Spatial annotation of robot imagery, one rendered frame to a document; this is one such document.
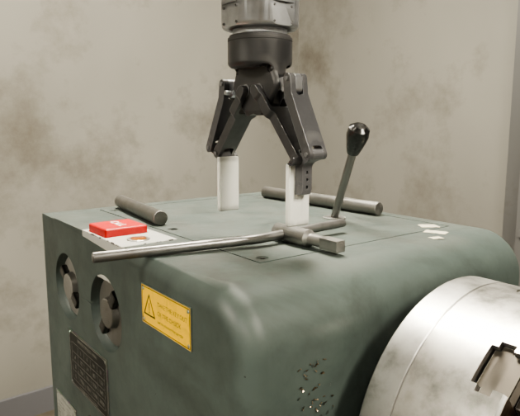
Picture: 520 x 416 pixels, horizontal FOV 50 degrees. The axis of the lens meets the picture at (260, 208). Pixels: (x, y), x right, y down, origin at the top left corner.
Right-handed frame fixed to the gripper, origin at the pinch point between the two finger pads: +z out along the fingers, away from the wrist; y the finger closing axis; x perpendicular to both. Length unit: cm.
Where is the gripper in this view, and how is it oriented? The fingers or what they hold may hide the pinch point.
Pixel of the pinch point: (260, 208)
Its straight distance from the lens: 67.1
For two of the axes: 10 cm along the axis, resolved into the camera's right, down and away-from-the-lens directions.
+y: 6.1, 1.2, -7.8
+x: 7.9, -1.0, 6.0
